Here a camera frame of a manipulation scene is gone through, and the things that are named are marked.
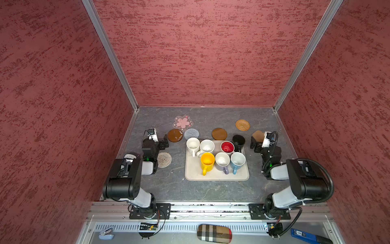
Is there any beige spiral round coaster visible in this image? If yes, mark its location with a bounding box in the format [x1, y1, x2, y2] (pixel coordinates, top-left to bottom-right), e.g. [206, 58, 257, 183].
[157, 152, 172, 168]

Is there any brown wooden flower coaster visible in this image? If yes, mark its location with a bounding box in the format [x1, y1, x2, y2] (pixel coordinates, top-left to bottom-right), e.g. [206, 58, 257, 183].
[252, 130, 265, 143]

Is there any dark brown glossy coaster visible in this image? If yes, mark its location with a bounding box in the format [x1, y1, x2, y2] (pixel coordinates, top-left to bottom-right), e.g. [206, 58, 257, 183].
[167, 129, 183, 142]

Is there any pink flower coaster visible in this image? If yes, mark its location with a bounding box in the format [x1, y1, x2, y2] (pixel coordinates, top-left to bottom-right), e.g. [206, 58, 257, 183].
[173, 115, 194, 132]

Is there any grey woven round coaster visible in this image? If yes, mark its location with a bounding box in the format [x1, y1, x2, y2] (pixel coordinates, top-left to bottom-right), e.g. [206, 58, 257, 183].
[184, 129, 200, 140]

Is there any brown cork round coaster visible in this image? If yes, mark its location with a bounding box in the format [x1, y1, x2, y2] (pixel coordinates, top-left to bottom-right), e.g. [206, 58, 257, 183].
[212, 128, 228, 140]

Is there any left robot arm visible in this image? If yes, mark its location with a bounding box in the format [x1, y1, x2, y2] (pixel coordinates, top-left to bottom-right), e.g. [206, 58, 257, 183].
[103, 135, 171, 219]

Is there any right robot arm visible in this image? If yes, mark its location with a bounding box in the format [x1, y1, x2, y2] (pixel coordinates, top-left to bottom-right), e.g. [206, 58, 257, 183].
[248, 132, 335, 220]

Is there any light blue mug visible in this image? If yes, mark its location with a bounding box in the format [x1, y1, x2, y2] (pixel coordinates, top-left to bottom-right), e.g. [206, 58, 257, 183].
[230, 152, 246, 174]

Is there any black mug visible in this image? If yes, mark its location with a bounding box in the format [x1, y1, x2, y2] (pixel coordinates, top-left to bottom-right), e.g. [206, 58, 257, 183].
[232, 135, 245, 152]

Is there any red inside white mug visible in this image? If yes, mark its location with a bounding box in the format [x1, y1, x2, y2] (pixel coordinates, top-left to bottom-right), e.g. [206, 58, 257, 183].
[220, 141, 235, 155]

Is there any cream white mug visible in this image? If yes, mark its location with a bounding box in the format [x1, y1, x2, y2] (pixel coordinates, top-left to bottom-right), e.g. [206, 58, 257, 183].
[186, 137, 200, 157]

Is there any beige rectangular tray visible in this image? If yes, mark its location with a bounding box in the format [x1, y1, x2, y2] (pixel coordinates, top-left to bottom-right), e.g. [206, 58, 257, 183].
[185, 140, 249, 181]

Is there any white speckled mug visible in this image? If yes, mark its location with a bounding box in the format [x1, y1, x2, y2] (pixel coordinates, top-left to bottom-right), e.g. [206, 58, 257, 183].
[196, 139, 215, 158]

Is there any yellow mug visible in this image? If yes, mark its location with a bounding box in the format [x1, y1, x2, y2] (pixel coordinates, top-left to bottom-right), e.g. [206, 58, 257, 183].
[201, 152, 215, 176]

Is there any right circuit board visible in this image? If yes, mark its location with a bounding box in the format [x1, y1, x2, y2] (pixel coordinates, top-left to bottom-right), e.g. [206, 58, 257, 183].
[267, 223, 283, 234]

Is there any circuit board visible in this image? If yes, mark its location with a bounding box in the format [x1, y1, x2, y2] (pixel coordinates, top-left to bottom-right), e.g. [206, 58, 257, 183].
[267, 223, 283, 234]
[139, 223, 158, 231]

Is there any left circuit board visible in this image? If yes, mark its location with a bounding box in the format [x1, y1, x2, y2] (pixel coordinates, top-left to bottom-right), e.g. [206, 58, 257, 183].
[139, 223, 158, 231]

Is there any small stapler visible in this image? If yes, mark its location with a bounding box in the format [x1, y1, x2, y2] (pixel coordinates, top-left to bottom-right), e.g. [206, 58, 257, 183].
[99, 227, 114, 241]

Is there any plaid glasses case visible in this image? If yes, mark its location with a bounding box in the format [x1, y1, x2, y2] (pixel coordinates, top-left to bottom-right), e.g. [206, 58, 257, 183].
[197, 224, 233, 244]

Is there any blue tool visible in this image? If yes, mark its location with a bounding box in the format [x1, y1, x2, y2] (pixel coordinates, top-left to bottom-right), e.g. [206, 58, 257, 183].
[291, 229, 333, 244]

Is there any lavender handle mug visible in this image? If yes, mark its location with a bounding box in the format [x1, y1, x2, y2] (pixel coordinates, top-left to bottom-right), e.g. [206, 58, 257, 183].
[215, 152, 230, 174]

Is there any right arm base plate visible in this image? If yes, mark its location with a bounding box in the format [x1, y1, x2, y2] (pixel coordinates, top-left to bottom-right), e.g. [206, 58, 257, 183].
[248, 203, 291, 221]

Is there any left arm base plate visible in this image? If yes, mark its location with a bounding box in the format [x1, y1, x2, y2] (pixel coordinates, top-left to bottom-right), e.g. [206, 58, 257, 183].
[129, 203, 172, 220]

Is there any aluminium rail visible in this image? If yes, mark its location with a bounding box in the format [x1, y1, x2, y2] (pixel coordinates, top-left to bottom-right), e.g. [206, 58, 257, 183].
[86, 201, 333, 222]

